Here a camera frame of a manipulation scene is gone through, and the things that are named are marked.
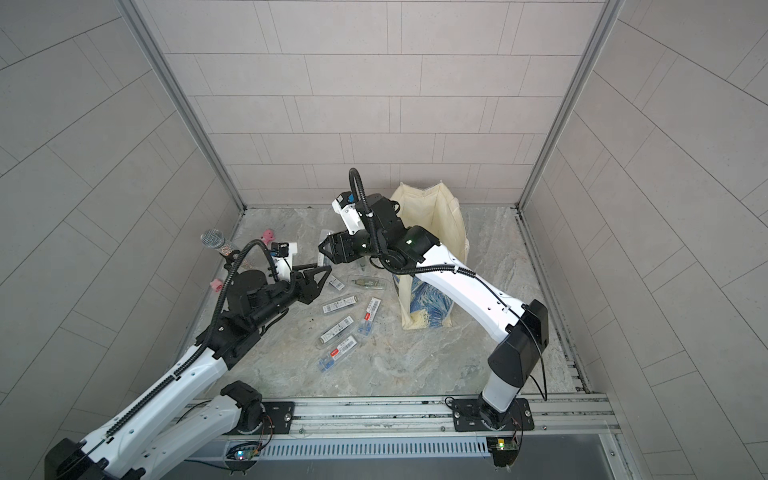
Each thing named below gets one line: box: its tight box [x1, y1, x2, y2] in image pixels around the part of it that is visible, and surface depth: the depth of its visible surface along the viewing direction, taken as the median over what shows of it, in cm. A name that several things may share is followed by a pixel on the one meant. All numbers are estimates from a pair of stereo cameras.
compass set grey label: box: [322, 296, 358, 314], surface depth 91 cm
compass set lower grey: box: [319, 315, 354, 344], surface depth 86 cm
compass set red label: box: [358, 297, 382, 336], surface depth 88 cm
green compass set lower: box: [351, 278, 386, 290], surface depth 96 cm
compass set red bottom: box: [318, 335, 358, 373], surface depth 82 cm
